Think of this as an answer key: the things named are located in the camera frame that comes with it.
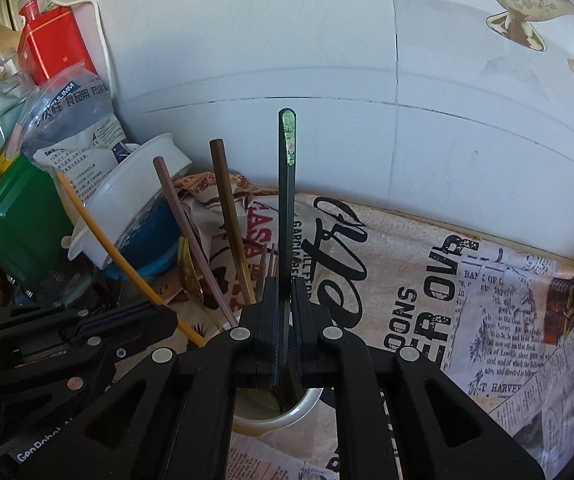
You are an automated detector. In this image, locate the printed plastic bag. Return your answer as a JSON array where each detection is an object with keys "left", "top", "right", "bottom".
[{"left": 20, "top": 70, "right": 140, "bottom": 207}]

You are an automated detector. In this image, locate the dark green chopstick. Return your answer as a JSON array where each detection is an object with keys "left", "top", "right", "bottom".
[{"left": 276, "top": 108, "right": 298, "bottom": 397}]

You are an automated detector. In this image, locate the gold spoon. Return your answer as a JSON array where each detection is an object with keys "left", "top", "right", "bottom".
[{"left": 176, "top": 236, "right": 203, "bottom": 297}]

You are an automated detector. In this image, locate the blue bowl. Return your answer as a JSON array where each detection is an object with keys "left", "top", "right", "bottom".
[{"left": 106, "top": 187, "right": 189, "bottom": 282}]

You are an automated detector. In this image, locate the brown chopstick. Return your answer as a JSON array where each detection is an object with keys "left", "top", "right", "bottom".
[{"left": 209, "top": 138, "right": 258, "bottom": 307}]

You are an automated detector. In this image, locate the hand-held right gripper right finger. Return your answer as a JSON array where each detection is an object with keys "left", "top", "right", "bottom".
[{"left": 289, "top": 277, "right": 544, "bottom": 480}]

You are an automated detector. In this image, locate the yellow chopstick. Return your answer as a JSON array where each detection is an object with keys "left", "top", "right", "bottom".
[{"left": 55, "top": 170, "right": 207, "bottom": 349}]

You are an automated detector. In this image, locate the gravy boat wall sticker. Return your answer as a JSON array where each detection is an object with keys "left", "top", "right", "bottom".
[{"left": 448, "top": 0, "right": 574, "bottom": 53}]

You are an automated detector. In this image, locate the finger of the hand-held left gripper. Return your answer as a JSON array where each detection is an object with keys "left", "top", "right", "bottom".
[
  {"left": 0, "top": 327, "right": 178, "bottom": 403},
  {"left": 0, "top": 301, "right": 179, "bottom": 337}
]

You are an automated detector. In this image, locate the thin white cable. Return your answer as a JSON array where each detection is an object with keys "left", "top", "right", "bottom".
[{"left": 63, "top": 0, "right": 124, "bottom": 107}]

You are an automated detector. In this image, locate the white plastic bowl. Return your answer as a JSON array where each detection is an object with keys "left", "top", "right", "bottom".
[{"left": 69, "top": 133, "right": 194, "bottom": 269}]

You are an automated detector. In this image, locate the red tin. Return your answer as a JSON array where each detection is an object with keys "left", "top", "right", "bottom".
[{"left": 16, "top": 3, "right": 99, "bottom": 86}]

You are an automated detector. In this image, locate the newspaper print tablecloth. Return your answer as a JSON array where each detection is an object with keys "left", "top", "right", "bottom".
[{"left": 167, "top": 172, "right": 574, "bottom": 480}]

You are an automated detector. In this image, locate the white ceramic cup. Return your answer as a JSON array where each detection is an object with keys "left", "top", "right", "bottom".
[{"left": 231, "top": 386, "right": 326, "bottom": 437}]

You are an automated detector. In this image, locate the green plastic container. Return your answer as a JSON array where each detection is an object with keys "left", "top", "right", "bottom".
[{"left": 0, "top": 155, "right": 80, "bottom": 294}]

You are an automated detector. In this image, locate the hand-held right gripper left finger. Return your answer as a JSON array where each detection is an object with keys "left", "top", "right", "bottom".
[{"left": 14, "top": 277, "right": 288, "bottom": 480}]

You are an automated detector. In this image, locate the steel fork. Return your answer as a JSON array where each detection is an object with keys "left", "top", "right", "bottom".
[{"left": 259, "top": 243, "right": 279, "bottom": 282}]

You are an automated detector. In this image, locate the red label bottle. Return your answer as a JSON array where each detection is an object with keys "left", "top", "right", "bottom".
[{"left": 19, "top": 0, "right": 53, "bottom": 21}]

